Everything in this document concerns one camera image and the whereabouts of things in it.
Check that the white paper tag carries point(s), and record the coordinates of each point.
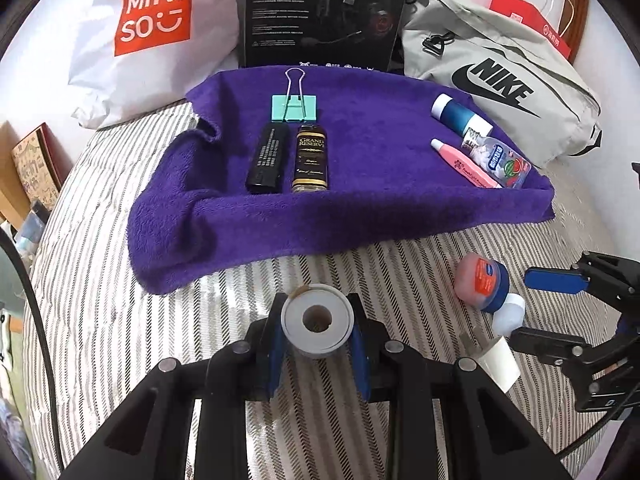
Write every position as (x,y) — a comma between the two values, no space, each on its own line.
(500,365)

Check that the white plastic shopping bag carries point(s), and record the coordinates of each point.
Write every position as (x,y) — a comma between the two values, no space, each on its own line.
(100,85)

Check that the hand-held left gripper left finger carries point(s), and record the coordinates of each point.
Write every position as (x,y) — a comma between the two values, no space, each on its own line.
(272,360)

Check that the purple towel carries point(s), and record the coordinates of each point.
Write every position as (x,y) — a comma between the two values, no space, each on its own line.
(375,185)

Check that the black tube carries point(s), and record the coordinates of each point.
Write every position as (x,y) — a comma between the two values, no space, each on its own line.
(267,160)

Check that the grey sling bag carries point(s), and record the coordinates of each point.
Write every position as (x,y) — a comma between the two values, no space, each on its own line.
(550,125)

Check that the green binder clip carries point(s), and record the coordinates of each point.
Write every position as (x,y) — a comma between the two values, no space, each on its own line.
(295,109)

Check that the small white capped bottle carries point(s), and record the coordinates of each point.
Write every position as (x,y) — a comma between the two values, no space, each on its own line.
(507,317)

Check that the clear candy bottle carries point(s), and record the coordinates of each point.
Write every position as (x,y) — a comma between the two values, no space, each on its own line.
(505,165)

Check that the small brown label bottle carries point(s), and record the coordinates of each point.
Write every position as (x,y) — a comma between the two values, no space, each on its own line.
(310,160)

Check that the black headset box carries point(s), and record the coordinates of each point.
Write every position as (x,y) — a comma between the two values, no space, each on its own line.
(280,35)

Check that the red paper bag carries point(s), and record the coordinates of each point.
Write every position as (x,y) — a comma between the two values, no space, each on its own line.
(530,17)

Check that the brown wooden frame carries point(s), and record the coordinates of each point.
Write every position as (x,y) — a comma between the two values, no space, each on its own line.
(579,20)

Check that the wooden headboard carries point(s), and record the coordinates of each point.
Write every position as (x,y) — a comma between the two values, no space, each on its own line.
(7,175)

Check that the blue white bottle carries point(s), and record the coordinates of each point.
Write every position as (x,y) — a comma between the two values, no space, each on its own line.
(460,115)

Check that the pink tube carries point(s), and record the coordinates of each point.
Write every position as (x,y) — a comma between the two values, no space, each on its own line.
(465,162)

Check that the brown patterned book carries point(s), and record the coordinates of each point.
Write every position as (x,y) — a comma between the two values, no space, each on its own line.
(35,165)

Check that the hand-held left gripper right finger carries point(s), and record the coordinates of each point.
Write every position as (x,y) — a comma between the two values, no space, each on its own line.
(361,360)

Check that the striped bed sheet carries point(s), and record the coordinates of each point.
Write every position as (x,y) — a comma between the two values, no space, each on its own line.
(150,335)

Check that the white tape roll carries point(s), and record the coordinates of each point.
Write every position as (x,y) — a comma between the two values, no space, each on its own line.
(300,330)

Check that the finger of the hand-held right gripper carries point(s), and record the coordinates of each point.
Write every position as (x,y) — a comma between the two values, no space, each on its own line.
(545,342)
(555,280)

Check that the small orange blue jar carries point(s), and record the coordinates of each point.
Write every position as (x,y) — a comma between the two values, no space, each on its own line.
(475,280)

